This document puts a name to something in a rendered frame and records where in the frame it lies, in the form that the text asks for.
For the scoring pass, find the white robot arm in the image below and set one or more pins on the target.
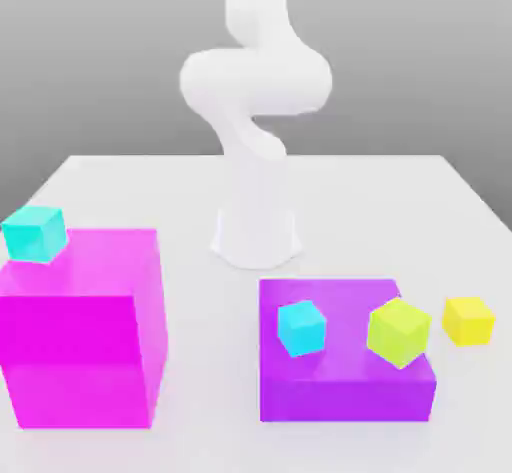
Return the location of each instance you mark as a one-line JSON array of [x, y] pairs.
[[256, 81]]

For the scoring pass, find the small sky blue cube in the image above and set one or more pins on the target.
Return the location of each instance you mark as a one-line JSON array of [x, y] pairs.
[[300, 331]]

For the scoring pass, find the small lime green cube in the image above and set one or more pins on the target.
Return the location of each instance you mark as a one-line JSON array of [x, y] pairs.
[[398, 333]]

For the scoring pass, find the small turquoise cube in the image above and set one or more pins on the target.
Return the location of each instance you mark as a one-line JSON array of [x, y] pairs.
[[32, 237]]

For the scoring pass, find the small yellow cube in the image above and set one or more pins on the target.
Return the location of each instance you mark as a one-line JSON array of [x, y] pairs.
[[468, 321]]

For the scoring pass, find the large purple box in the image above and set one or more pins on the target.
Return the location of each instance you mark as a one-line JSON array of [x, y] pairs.
[[344, 397]]

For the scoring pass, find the large magenta box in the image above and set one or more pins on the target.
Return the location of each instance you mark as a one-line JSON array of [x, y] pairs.
[[72, 353]]

